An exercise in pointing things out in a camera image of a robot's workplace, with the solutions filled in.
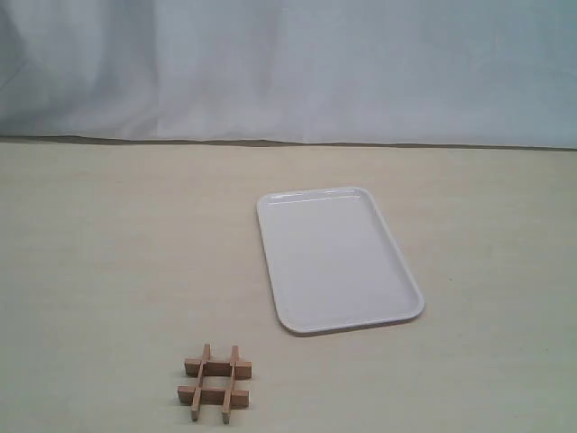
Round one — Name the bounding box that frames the white rectangular plastic tray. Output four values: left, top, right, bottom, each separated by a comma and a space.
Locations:
256, 187, 425, 336

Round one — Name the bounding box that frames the notched wooden bar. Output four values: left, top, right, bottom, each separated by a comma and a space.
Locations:
222, 345, 240, 425
177, 386, 250, 411
191, 344, 211, 421
184, 356, 252, 381

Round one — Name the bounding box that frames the white backdrop curtain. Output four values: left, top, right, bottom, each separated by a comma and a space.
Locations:
1, 1, 576, 148

